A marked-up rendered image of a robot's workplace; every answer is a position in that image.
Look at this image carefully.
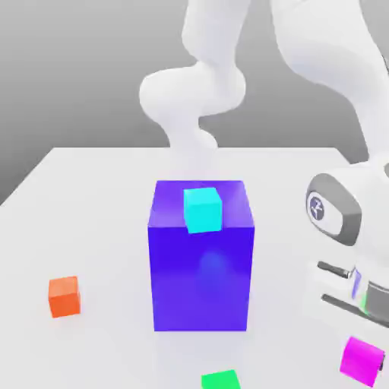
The small orange cube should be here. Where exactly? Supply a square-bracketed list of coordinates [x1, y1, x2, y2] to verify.
[47, 275, 82, 319]

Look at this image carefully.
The small cyan cube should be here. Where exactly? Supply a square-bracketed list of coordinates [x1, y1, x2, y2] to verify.
[182, 187, 223, 235]

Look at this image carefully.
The large blue box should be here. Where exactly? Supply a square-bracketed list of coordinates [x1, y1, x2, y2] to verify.
[147, 179, 255, 333]

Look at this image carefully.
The small green cube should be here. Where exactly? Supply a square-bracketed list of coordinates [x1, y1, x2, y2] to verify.
[201, 368, 242, 389]

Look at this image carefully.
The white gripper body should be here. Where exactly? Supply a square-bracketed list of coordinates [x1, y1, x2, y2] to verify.
[315, 290, 389, 350]

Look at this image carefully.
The small magenta cube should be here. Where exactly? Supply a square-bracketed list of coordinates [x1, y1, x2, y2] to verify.
[339, 336, 386, 388]

